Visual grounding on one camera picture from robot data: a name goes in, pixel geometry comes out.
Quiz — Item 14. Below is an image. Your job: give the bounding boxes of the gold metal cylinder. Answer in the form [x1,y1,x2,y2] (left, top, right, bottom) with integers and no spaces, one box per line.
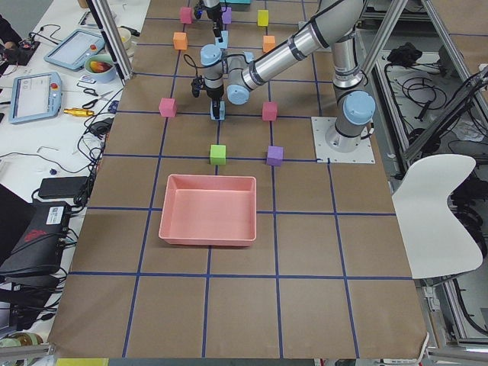
[63,108,95,117]

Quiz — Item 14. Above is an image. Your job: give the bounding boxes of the pink block far left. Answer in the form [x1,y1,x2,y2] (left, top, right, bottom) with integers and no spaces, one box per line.
[179,7,193,24]

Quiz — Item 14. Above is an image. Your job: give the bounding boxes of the teal box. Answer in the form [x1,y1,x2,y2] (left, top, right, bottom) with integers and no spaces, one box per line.
[224,0,252,5]

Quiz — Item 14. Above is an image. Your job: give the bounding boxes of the light blue block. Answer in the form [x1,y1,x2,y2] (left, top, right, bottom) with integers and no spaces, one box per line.
[215,30,229,50]
[210,101,226,120]

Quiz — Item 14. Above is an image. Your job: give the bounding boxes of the aluminium frame post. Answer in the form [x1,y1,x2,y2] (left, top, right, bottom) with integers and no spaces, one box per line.
[87,0,133,83]

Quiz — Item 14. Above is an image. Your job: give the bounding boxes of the pink plastic tray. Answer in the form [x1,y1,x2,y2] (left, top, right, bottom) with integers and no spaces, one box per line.
[159,174,257,247]

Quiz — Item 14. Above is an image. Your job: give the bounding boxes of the near blue teach pendant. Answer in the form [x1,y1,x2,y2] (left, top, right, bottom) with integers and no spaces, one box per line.
[8,72,63,124]

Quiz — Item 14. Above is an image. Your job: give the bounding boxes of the white chair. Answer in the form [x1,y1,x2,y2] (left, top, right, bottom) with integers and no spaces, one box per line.
[392,154,483,279]

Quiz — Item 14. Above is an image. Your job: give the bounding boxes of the black computer box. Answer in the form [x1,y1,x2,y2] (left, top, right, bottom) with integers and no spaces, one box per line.
[1,201,71,278]

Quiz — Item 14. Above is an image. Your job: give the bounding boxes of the orange block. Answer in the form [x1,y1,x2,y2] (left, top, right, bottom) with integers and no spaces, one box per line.
[262,35,276,53]
[172,32,188,50]

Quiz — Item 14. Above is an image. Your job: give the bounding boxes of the purple block near tray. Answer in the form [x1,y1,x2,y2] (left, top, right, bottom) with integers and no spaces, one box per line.
[266,146,284,166]

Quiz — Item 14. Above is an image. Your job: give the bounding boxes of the pink block middle right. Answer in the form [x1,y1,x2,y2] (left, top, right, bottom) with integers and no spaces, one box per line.
[262,101,278,121]

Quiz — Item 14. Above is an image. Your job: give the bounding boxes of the blue bowl with contents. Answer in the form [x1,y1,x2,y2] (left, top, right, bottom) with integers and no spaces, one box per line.
[84,54,116,83]

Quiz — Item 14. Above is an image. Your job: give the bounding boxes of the orange block left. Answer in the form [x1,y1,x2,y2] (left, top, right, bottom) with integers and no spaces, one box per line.
[172,32,188,50]

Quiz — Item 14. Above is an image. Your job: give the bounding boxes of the purple block far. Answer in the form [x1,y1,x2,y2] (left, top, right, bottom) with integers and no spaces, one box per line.
[222,7,232,24]

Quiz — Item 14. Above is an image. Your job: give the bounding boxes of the pink block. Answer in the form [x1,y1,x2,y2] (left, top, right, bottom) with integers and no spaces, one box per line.
[179,7,193,24]
[262,101,278,121]
[159,98,177,117]

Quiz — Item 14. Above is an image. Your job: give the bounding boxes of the black scissors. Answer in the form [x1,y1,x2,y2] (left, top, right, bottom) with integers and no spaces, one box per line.
[82,91,112,110]

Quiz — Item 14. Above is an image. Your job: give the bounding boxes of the black power brick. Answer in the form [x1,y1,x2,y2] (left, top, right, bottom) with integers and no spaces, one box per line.
[37,176,88,199]

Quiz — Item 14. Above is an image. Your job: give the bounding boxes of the far blue teach pendant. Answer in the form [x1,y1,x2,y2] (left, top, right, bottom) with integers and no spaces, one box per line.
[43,29,105,70]

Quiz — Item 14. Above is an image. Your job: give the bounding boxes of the white cup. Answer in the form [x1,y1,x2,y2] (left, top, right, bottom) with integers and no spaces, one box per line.
[117,27,134,57]

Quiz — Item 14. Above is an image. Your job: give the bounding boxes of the pink block middle left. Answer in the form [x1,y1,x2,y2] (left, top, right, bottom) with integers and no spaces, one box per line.
[159,98,177,117]

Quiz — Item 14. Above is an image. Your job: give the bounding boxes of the yellow block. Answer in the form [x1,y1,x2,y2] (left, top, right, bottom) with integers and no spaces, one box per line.
[257,9,269,27]

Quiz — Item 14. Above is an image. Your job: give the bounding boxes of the green block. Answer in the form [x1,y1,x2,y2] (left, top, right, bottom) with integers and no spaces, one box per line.
[210,144,226,165]

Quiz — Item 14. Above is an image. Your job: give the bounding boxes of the orange block right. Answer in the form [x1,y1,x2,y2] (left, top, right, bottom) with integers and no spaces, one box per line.
[262,35,276,53]

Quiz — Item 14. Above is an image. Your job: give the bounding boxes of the blue teach pendant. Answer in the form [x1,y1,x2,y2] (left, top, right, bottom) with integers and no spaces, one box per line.
[43,29,105,70]
[8,72,63,124]

